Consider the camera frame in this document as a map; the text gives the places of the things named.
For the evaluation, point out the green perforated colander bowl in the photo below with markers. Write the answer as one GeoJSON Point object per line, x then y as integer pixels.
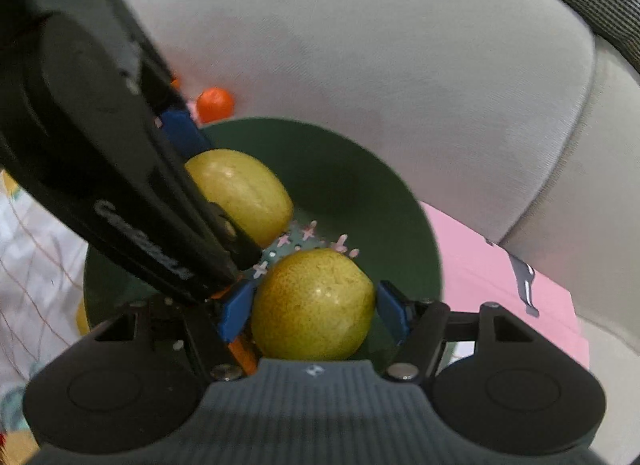
{"type": "Point", "coordinates": [344, 198]}

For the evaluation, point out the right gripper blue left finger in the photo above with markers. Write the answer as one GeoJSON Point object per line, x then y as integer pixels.
{"type": "Point", "coordinates": [225, 367]}

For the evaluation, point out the yellow-green pear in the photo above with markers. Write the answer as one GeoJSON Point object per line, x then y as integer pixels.
{"type": "Point", "coordinates": [312, 305]}
{"type": "Point", "coordinates": [246, 189]}

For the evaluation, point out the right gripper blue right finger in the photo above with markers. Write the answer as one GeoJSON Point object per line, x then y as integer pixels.
{"type": "Point", "coordinates": [418, 328]}

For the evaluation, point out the beige fabric sofa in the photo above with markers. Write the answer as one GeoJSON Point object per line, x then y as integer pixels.
{"type": "Point", "coordinates": [511, 116]}

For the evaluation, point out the pink checked lemon cloth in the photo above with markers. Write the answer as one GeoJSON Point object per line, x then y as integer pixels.
{"type": "Point", "coordinates": [42, 280]}

